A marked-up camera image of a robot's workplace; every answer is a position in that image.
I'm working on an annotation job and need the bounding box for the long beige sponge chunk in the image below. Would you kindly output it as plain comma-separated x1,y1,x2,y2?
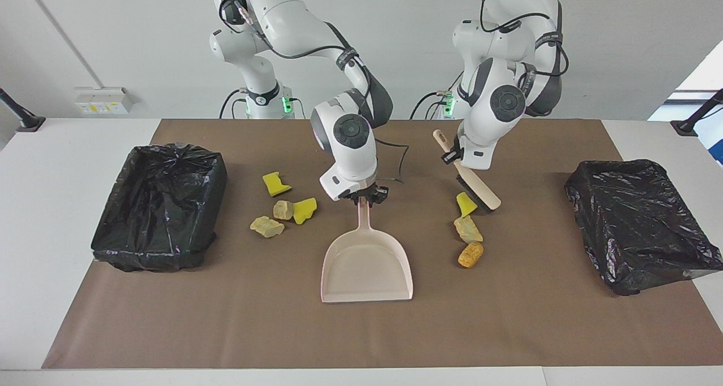
250,216,285,238

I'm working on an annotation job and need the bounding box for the black base cable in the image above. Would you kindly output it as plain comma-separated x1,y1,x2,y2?
219,89,249,119
411,89,455,119

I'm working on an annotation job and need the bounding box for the beige hand brush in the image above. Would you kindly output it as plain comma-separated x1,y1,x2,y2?
433,129,502,212

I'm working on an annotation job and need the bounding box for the blue panel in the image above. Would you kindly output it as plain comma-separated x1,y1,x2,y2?
698,123,723,166

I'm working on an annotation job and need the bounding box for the notched yellow sponge piece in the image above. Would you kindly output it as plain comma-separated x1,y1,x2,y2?
262,172,293,197

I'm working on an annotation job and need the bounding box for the white wall socket box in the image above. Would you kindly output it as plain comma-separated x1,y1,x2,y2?
75,87,133,115

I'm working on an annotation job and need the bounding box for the orange-brown sponge lump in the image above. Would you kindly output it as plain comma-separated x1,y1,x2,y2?
458,242,485,268

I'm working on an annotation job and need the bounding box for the pale pink dustpan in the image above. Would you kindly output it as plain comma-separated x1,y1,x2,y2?
320,197,414,304

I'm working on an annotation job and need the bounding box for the brown table mat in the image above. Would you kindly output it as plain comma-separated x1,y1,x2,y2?
41,119,723,370

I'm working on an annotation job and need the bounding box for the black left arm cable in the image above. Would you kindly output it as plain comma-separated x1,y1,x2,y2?
479,0,570,79

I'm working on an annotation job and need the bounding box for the bin with black bag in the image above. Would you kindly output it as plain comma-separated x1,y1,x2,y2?
565,159,723,296
90,143,229,272

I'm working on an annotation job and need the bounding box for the yellow green-backed sponge piece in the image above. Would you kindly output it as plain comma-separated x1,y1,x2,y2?
456,192,478,218

